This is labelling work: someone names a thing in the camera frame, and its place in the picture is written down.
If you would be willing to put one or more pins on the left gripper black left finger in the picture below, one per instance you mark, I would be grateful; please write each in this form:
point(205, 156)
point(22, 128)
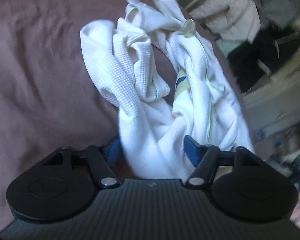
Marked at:
point(101, 159)

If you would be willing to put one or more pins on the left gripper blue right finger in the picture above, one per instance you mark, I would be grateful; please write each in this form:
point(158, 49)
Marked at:
point(204, 159)

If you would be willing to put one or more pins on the white waffle pajama top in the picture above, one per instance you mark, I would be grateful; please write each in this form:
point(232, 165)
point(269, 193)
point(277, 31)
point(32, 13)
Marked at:
point(167, 83)

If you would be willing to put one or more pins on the mauve bed sheet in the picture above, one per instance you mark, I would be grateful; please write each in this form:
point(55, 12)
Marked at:
point(47, 99)

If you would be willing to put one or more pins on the hanging black garment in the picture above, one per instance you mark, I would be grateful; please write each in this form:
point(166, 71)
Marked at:
point(271, 47)

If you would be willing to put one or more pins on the hanging white quilted jacket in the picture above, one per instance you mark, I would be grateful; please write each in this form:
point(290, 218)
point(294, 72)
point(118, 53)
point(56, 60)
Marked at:
point(233, 20)

